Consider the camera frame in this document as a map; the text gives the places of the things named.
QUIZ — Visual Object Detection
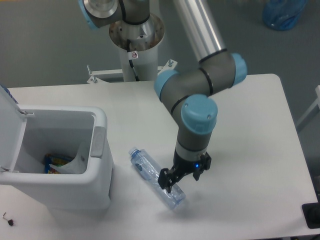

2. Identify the blue plastic bag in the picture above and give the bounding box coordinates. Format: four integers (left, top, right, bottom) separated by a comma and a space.
261, 0, 308, 31

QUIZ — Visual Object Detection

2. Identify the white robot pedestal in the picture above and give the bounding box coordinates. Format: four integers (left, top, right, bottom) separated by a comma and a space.
86, 13, 179, 85

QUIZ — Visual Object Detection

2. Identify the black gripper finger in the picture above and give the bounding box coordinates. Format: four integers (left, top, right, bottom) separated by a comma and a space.
193, 152, 212, 181
158, 167, 185, 192

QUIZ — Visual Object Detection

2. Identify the colourful snack wrapper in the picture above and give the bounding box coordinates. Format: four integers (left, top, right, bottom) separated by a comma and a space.
44, 153, 73, 174

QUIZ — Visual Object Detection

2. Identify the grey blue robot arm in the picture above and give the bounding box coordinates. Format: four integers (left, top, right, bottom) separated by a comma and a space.
78, 0, 247, 192

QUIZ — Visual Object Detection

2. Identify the black pedestal cable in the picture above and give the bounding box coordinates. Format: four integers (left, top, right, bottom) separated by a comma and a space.
126, 39, 140, 82

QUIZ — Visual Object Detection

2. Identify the white frame at right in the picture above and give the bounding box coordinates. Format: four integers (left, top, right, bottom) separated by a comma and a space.
295, 85, 320, 133

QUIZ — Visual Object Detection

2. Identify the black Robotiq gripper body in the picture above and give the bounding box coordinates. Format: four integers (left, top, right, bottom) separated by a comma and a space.
172, 151, 200, 177

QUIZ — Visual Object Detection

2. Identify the black device at edge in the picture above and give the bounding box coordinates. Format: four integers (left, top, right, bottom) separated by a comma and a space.
302, 202, 320, 229

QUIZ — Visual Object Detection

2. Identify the white paper wrapper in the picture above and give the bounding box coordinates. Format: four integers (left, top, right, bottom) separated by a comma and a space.
49, 142, 89, 175

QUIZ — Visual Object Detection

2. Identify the white trash can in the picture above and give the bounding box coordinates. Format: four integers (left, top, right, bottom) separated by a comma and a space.
0, 89, 114, 210

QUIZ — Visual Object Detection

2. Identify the clear plastic water bottle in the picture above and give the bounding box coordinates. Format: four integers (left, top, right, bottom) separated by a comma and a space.
128, 146, 186, 209

